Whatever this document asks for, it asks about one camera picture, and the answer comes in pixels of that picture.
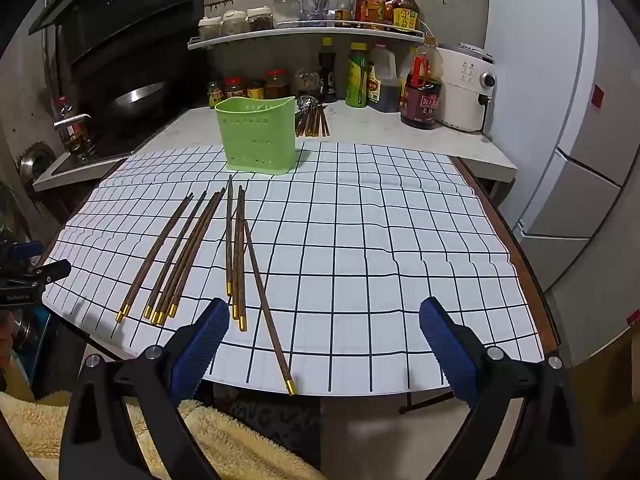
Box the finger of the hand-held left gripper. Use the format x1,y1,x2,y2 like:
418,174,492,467
0,241,45,264
25,259,72,289

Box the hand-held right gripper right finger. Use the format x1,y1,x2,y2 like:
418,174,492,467
419,296,583,480

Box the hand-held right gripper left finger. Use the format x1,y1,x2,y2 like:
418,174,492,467
60,297,231,480

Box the brown gold-capped wooden chopstick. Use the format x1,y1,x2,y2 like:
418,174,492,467
167,187,227,317
243,219,297,396
143,191,208,320
231,185,243,320
238,189,248,332
151,191,221,325
226,175,234,297
116,193,195,322

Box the green perforated plastic utensil holder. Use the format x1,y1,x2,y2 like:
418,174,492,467
215,96,299,176

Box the clear cup of utensils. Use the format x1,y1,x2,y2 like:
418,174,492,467
299,0,337,27

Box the steel pot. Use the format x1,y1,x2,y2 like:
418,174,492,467
17,142,52,182

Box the dark patterned cloth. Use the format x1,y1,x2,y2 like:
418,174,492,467
214,385,322,468

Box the red-capped cooking oil bottle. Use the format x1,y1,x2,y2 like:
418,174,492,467
55,97,95,162

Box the white black-grid tablecloth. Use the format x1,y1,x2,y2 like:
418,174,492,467
42,142,546,397

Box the black gas stove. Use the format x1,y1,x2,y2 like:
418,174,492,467
50,110,151,173

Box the steel wok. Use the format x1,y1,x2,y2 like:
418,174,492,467
54,80,171,128

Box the bundle of dark chopsticks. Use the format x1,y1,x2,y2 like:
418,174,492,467
294,103,331,139

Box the black range hood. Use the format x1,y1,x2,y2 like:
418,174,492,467
27,0,206,92

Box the white refrigerator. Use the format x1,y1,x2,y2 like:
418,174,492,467
484,0,640,306

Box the white air fryer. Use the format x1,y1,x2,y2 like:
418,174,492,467
434,42,497,134

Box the tall red-lidded sauce jar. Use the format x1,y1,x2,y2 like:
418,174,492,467
263,69,291,99

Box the plastic jug of dark liquid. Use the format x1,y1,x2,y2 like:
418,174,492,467
368,44,402,113

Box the white-lidded spice jar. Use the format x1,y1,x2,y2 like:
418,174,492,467
247,6,275,32
198,16,224,42
222,10,249,37

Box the clear bag of dried spices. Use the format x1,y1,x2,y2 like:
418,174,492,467
292,67,321,99

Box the green bottle with yellow cap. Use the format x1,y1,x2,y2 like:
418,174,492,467
345,42,370,109

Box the plastic jug of yellow oil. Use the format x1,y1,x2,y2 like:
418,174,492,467
399,47,418,86

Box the slim dark soy sauce bottle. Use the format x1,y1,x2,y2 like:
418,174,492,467
318,37,339,104

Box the jars and bottles on shelf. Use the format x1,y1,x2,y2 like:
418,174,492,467
418,19,442,50

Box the red-lidded clear glass jar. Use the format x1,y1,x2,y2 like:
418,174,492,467
273,0,301,27

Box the yellow-capped golden oil bottle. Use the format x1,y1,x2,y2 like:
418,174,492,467
364,0,389,29

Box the orange red carton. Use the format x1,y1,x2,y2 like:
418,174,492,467
354,0,396,29

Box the large red-handled soy sauce bottle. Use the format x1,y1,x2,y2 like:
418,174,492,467
400,36,444,131

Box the white wall shelf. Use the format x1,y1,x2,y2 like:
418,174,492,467
187,24,426,52

